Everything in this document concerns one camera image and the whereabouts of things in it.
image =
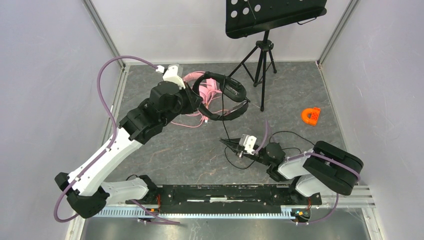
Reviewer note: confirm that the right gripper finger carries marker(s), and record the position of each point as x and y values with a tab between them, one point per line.
234	147
236	140

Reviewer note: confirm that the pink headphones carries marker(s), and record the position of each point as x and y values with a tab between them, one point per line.
207	90

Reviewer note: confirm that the black music stand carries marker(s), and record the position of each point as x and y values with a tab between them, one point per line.
248	17

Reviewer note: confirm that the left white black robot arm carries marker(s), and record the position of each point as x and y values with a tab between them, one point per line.
85	188

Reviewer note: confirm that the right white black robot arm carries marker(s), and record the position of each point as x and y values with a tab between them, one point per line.
323	167

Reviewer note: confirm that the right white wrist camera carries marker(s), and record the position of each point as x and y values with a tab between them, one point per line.
248	143

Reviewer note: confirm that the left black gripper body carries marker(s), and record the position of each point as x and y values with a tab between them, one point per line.
188	105

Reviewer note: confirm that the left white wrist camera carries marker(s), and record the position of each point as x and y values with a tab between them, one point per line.
173	74

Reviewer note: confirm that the orange plastic block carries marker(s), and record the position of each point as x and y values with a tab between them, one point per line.
310	116

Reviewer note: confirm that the black headphones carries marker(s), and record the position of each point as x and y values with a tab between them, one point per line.
230	88

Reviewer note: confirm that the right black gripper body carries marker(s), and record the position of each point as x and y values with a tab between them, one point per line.
257	156

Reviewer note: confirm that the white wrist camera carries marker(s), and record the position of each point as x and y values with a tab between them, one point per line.
248	143
173	74

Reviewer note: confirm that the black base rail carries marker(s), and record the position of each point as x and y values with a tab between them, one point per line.
226	198

